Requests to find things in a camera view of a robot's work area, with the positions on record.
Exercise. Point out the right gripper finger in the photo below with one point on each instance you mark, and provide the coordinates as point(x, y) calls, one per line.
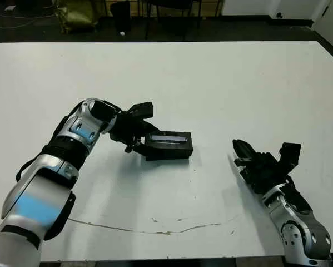
point(248, 150)
point(238, 150)

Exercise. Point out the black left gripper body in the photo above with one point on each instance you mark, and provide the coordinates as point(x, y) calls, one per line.
point(127, 128)

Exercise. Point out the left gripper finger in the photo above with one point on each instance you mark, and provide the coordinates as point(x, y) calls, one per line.
point(141, 150)
point(152, 129)

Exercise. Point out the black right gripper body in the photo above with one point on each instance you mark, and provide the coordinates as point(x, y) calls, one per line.
point(263, 172)

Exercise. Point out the black box lid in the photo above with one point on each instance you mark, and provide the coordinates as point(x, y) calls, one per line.
point(169, 147)

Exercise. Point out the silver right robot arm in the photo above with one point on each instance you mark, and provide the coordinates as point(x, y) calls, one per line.
point(294, 222)

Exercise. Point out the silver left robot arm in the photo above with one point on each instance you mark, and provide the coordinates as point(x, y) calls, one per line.
point(44, 189)

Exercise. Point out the black box with white insert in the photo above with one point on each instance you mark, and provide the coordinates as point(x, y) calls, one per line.
point(166, 159)

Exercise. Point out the black waste bin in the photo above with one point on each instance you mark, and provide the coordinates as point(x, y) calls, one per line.
point(121, 16)

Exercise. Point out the black office chair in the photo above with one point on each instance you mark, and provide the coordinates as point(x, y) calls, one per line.
point(171, 5)

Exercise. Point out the yellow-green plastic bag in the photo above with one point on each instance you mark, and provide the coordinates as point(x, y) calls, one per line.
point(77, 12)

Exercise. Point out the white paper sheet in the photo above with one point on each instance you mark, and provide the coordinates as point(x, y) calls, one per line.
point(10, 8)

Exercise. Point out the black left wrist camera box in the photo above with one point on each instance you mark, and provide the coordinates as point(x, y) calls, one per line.
point(142, 109)

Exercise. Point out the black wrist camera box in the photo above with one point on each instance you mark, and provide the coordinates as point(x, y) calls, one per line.
point(142, 109)
point(290, 154)

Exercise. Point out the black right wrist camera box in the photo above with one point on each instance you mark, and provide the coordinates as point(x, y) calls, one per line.
point(290, 154)

